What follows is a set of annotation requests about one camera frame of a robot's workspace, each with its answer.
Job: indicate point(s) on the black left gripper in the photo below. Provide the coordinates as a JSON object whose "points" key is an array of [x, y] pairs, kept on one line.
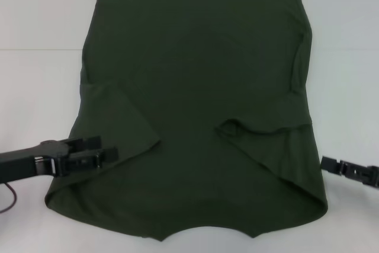
{"points": [[23, 162]]}

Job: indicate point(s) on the dark green t-shirt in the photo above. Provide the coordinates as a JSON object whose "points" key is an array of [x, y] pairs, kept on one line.
{"points": [[189, 72]]}

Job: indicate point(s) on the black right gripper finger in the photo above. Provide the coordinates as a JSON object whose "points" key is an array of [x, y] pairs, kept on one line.
{"points": [[331, 164]]}

